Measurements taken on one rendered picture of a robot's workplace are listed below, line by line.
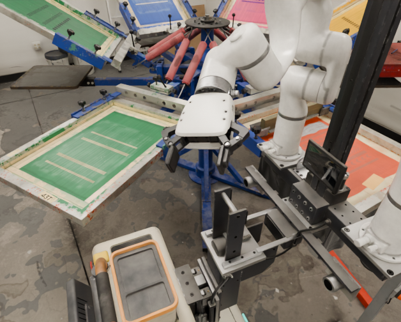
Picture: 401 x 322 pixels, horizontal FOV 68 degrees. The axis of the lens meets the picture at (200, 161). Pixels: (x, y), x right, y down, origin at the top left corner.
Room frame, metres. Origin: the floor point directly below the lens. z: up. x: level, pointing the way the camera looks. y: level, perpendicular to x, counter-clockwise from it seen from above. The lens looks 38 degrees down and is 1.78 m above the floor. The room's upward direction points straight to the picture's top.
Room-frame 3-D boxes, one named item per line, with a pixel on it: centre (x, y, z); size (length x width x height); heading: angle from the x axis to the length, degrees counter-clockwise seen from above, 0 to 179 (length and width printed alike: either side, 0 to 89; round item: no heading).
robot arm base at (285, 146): (0.88, -0.30, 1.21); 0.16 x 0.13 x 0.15; 113
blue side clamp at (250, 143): (1.24, -0.22, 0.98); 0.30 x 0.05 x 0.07; 31
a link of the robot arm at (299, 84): (0.88, -0.32, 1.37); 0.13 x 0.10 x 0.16; 54
